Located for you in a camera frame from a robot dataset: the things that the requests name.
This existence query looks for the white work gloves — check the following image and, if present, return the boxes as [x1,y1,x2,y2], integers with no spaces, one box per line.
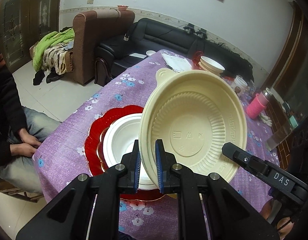
[259,113,272,127]

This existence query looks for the white paper sheet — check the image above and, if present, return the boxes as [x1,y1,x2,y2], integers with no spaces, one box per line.
[162,53,192,73]

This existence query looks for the wooden glass cabinet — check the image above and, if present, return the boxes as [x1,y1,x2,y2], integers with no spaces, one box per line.
[0,0,60,73]

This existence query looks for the red transparent flower plate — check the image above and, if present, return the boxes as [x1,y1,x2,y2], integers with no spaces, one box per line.
[84,105,164,202]

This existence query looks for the pink sleeved water bottle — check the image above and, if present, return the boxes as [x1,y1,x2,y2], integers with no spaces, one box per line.
[246,88,272,119]

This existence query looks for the beige plastic bowl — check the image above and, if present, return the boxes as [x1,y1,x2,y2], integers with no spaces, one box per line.
[139,68,247,186]

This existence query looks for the black leather sofa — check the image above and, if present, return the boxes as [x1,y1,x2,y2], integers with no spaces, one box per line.
[95,18,254,81]

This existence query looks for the red plate under stack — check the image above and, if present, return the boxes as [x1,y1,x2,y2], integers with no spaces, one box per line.
[192,51,204,66]

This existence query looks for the white plastic cup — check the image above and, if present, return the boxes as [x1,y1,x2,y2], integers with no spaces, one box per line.
[230,75,248,96]

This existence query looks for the brown armchair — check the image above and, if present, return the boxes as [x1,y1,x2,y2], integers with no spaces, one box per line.
[72,8,135,85]

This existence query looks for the seated person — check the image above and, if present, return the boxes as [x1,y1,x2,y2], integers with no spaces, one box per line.
[0,52,60,193]

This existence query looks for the person right hand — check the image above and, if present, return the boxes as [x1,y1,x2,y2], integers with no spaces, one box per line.
[260,199,294,239]

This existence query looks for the red gold-rimmed flower plate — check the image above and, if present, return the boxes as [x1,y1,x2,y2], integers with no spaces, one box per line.
[96,127,109,173]

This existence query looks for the white foam bowl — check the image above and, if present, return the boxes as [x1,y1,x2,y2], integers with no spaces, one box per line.
[103,113,160,190]

